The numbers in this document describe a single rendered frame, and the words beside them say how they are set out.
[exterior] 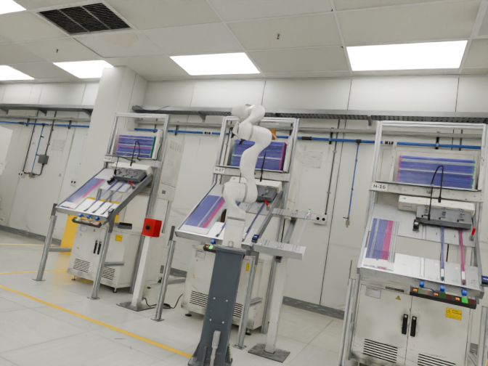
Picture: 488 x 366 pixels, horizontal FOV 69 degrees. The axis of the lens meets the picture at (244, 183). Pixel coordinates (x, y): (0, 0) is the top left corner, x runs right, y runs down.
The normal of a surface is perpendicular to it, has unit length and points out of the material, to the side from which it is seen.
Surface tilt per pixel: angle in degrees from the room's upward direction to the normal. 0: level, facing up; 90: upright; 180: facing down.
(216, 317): 90
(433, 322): 90
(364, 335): 90
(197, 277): 90
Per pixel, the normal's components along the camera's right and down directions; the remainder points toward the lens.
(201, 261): -0.40, -0.18
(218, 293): -0.07, -0.14
